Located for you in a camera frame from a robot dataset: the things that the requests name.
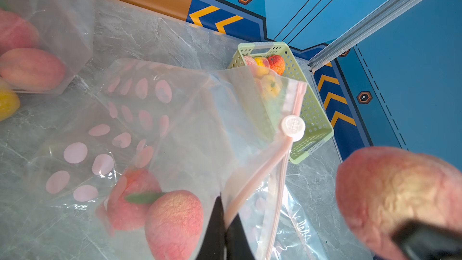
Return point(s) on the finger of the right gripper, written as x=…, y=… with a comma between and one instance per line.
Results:
x=421, y=241

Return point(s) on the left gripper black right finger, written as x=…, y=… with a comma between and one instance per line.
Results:
x=237, y=246

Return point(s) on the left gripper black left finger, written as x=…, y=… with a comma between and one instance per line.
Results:
x=213, y=246

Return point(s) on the pale pink peach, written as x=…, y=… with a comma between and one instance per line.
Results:
x=174, y=224

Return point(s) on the large pink yellow peach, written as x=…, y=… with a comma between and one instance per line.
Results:
x=379, y=189

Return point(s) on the pink-dotted zip bag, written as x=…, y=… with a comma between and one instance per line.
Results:
x=151, y=129
x=277, y=228

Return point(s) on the orange topped yellow peach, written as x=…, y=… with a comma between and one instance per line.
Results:
x=271, y=86

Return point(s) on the clear blue-zipper zip bag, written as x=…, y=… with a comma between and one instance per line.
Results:
x=66, y=30

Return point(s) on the pink red peach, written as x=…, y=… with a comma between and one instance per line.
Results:
x=17, y=32

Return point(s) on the yellow peach pink spot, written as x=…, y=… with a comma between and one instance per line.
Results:
x=263, y=66

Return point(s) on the pink peach basket corner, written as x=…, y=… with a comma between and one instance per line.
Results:
x=249, y=61

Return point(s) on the orange red wrinkled peach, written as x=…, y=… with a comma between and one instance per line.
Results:
x=277, y=64

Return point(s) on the green plastic fruit basket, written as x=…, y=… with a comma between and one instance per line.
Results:
x=319, y=130

